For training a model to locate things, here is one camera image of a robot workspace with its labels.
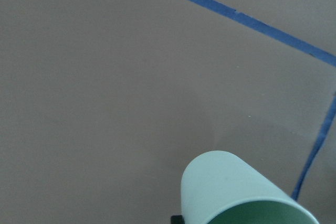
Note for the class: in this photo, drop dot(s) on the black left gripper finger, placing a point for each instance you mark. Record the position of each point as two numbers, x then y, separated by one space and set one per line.
176 219

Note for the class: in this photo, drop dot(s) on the pale green cup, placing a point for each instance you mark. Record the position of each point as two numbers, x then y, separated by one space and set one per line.
219 187

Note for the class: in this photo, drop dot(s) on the brown paper table cover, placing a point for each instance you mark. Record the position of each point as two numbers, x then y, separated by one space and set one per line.
105 102

